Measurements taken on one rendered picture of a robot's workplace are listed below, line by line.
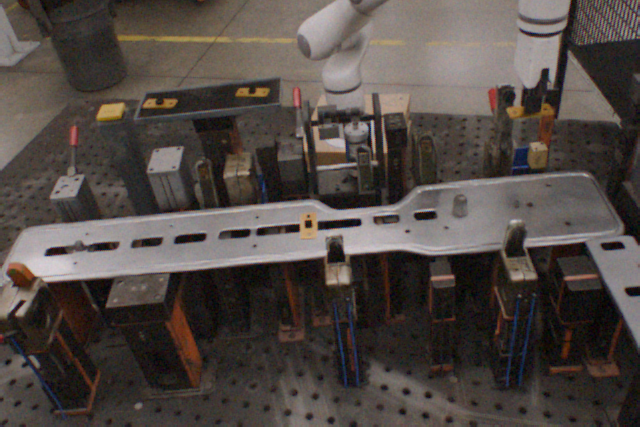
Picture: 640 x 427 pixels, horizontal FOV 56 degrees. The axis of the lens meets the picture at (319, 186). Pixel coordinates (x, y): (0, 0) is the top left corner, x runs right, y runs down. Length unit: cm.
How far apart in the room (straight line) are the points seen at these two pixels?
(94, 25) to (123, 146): 259
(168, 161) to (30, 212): 84
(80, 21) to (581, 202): 336
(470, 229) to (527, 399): 39
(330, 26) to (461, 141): 68
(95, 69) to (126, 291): 312
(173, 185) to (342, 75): 64
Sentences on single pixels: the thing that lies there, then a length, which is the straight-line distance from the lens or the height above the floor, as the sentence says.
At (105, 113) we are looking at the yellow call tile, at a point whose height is 116.
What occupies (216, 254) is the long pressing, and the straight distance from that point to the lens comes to 137.
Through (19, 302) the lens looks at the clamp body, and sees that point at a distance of 137.
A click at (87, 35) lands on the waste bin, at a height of 40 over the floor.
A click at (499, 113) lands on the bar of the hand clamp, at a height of 115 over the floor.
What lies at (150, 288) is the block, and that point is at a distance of 131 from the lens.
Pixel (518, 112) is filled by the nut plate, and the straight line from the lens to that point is 127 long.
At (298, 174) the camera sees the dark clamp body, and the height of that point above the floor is 103.
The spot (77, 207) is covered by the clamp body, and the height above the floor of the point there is 102.
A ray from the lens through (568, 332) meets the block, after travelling 142.
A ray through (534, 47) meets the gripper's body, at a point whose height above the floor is 141.
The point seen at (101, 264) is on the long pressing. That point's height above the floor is 100.
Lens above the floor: 194
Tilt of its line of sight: 39 degrees down
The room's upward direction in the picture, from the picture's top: 8 degrees counter-clockwise
